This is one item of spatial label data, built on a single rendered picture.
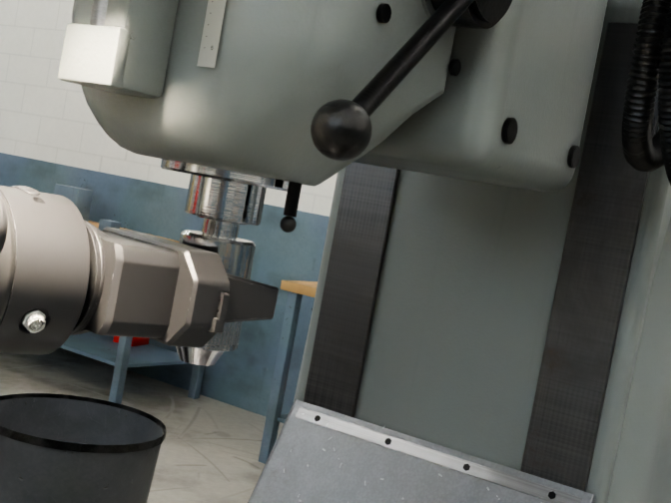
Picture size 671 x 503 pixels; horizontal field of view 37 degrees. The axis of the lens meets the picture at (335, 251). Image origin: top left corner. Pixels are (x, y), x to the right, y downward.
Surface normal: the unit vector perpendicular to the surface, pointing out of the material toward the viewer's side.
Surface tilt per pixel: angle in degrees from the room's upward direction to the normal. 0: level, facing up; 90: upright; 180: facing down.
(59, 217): 40
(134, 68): 90
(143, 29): 90
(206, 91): 99
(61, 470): 94
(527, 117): 90
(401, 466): 63
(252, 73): 108
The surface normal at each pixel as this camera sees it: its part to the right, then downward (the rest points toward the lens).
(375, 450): -0.40, -0.48
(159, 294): 0.67, 0.16
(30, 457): -0.24, 0.07
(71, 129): -0.53, -0.05
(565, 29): 0.83, 0.18
